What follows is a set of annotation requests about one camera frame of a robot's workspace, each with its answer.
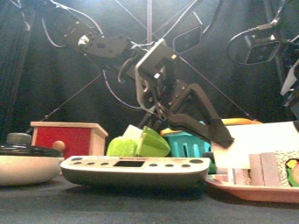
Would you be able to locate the teal toy basket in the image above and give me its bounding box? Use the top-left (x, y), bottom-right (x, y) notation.
top-left (160, 128), bottom-right (214, 159)

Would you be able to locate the orange yellow rounded toy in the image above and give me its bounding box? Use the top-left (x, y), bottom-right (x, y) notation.
top-left (220, 117), bottom-right (263, 127)

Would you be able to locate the green toy lettuce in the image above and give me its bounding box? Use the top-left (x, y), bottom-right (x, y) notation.
top-left (105, 125), bottom-right (172, 158)

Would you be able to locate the white toy food wedge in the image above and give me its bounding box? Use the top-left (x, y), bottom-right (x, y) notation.
top-left (121, 123), bottom-right (145, 142)

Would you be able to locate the grey kitchen scale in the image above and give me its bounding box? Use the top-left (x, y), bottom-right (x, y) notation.
top-left (60, 155), bottom-right (212, 190)

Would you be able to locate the red wooden box with knob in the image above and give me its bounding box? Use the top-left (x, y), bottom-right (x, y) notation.
top-left (29, 121), bottom-right (109, 160)

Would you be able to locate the pink plate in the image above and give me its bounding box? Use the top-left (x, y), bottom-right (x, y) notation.
top-left (204, 174), bottom-right (299, 205)

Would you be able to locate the black pot lid grey knob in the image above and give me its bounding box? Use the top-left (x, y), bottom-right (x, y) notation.
top-left (0, 132), bottom-right (64, 158)

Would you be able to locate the white bowl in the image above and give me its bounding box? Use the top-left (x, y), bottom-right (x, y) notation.
top-left (0, 155), bottom-right (65, 187)

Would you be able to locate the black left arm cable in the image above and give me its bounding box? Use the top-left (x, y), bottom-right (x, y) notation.
top-left (101, 56), bottom-right (145, 111)

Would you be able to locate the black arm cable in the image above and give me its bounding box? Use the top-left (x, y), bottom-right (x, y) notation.
top-left (226, 24), bottom-right (274, 66)
top-left (101, 56), bottom-right (145, 111)

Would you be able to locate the thin metal frame rod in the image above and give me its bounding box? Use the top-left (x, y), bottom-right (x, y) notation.
top-left (145, 0), bottom-right (155, 49)

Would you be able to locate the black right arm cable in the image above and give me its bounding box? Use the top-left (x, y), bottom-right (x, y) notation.
top-left (226, 24), bottom-right (274, 66)

